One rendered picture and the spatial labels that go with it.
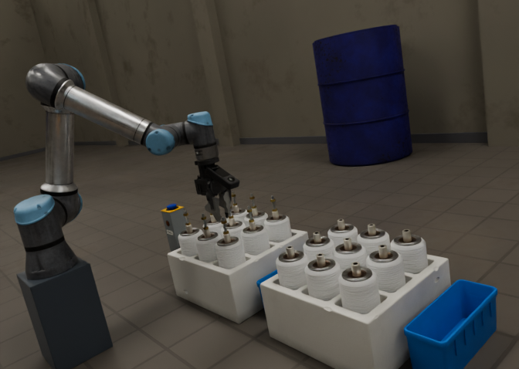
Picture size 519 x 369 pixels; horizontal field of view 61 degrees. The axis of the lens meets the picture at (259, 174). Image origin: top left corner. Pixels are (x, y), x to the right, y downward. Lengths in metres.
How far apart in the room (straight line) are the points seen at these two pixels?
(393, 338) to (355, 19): 3.33
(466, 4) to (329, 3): 1.26
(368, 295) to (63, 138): 1.05
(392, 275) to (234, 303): 0.54
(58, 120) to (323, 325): 1.02
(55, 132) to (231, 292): 0.76
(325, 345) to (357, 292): 0.20
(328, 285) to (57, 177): 0.93
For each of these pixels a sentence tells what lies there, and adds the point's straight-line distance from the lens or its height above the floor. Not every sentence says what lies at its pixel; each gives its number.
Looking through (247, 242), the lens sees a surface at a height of 0.22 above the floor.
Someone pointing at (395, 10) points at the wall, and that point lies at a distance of 3.96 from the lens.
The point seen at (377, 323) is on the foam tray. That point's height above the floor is 0.16.
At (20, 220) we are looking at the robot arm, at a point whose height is 0.49.
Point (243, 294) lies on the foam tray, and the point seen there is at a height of 0.09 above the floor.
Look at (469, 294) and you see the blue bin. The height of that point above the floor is 0.08.
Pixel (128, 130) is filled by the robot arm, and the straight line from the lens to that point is 1.34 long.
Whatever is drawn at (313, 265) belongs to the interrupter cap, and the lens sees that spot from 1.23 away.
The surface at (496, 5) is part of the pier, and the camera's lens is 3.47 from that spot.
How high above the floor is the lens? 0.77
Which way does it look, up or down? 12 degrees down
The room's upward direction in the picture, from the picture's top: 10 degrees counter-clockwise
